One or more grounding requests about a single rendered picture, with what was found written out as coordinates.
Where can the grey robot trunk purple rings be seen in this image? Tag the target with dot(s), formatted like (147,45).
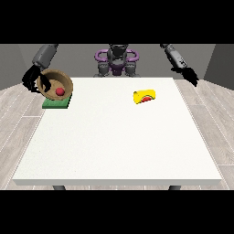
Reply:
(117,62)

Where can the brown wooden bowl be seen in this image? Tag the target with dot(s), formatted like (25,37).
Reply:
(57,84)

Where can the yellow cup with melon print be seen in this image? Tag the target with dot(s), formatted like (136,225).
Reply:
(144,96)

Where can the small red ball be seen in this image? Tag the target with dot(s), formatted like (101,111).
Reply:
(60,91)

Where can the green square pad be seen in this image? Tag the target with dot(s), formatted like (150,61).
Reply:
(55,103)

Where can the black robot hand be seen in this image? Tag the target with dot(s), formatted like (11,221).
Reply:
(189,75)
(29,78)

